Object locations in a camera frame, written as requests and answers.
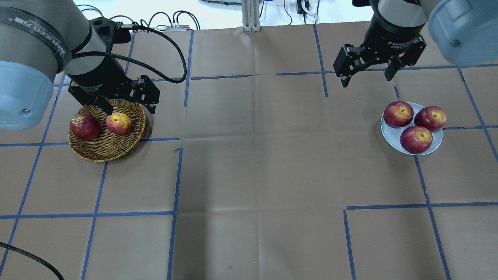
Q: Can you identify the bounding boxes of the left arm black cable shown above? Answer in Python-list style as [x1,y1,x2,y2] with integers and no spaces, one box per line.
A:
[72,24,188,84]

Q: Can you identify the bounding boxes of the aluminium frame post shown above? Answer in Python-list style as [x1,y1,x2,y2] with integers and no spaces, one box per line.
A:
[241,0,261,32]

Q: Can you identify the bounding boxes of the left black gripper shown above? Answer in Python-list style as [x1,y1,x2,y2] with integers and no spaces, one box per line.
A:
[68,58,160,116]

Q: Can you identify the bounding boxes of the plate apple front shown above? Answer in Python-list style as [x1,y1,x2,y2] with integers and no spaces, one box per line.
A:
[400,126,433,154]

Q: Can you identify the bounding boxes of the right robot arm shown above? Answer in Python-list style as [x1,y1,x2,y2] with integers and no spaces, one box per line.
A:
[333,0,498,87]

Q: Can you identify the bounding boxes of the plate apple far side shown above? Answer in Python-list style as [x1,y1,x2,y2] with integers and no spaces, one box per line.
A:
[413,106,447,132]

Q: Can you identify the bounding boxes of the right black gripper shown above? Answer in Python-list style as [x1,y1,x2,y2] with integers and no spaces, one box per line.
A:
[334,16,426,88]

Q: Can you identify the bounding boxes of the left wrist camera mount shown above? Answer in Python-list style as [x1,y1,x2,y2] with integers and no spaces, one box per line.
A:
[89,17,132,46]

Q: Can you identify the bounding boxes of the plate apple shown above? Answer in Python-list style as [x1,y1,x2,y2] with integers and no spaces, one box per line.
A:
[383,101,414,129]
[413,106,447,132]
[400,126,433,154]

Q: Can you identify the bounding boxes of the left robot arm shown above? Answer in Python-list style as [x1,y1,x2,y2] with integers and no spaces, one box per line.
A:
[0,0,160,130]

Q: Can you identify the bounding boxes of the yellow-red apple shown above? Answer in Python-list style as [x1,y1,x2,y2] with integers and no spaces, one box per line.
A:
[105,113,133,136]

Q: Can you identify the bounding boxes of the light blue plate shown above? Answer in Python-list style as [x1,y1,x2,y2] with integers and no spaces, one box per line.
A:
[381,101,447,156]

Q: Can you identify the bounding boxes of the dark red basket apple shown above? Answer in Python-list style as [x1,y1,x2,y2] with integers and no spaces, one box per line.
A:
[70,114,102,140]

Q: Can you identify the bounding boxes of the plate apple near centre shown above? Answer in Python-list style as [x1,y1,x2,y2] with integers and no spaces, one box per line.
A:
[383,101,414,129]

